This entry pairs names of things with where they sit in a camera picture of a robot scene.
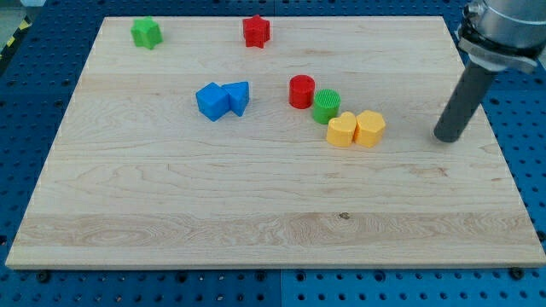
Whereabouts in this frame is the yellow hexagon block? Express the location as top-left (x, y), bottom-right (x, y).
top-left (353, 110), bottom-right (386, 148)

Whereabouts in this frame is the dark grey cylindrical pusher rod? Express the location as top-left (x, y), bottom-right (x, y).
top-left (433, 61), bottom-right (497, 143)

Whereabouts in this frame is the red star block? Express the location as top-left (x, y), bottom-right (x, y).
top-left (242, 14), bottom-right (270, 49)

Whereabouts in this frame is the yellow heart block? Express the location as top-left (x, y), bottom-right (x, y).
top-left (326, 112), bottom-right (357, 148)

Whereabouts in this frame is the red cylinder block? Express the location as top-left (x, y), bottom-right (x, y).
top-left (288, 74), bottom-right (315, 109)

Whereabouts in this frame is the green star block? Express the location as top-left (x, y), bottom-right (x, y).
top-left (131, 16), bottom-right (163, 49)

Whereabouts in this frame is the light wooden board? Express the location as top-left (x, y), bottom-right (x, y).
top-left (6, 16), bottom-right (545, 270)

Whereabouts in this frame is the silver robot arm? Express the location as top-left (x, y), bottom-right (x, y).
top-left (433, 0), bottom-right (545, 142)

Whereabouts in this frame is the blue triangle block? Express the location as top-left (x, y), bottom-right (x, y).
top-left (221, 81), bottom-right (250, 117)

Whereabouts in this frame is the blue cube block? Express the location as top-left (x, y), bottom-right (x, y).
top-left (195, 83), bottom-right (230, 121)

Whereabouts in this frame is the green cylinder block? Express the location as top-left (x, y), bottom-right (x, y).
top-left (312, 89), bottom-right (341, 125)

